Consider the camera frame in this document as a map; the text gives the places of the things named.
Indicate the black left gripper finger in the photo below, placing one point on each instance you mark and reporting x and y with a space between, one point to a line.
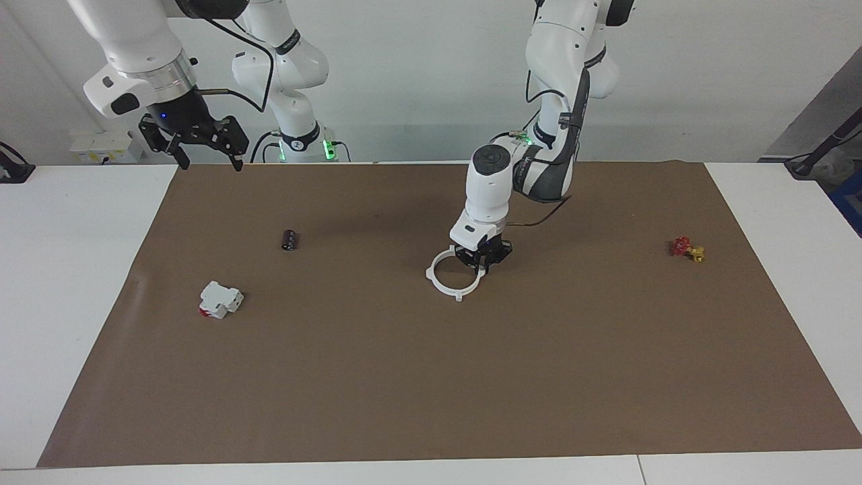
466 260
481 268

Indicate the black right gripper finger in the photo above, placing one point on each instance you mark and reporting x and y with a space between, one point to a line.
182 156
236 160

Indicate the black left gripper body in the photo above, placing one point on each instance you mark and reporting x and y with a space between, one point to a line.
488 249

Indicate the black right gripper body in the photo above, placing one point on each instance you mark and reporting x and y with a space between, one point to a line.
185 118

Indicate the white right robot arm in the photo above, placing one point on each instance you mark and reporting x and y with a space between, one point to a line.
135 40

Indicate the black cylindrical capacitor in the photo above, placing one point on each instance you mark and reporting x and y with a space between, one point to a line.
290 240

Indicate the brown paper table mat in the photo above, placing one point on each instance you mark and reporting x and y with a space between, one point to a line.
404 377

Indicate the white circuit breaker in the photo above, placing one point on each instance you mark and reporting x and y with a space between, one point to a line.
219 298

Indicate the black stand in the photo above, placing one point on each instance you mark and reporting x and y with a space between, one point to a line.
825 141

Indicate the blue box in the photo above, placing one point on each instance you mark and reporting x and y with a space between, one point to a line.
850 202

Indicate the black clamp mount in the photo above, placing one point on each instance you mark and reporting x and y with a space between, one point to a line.
13 172

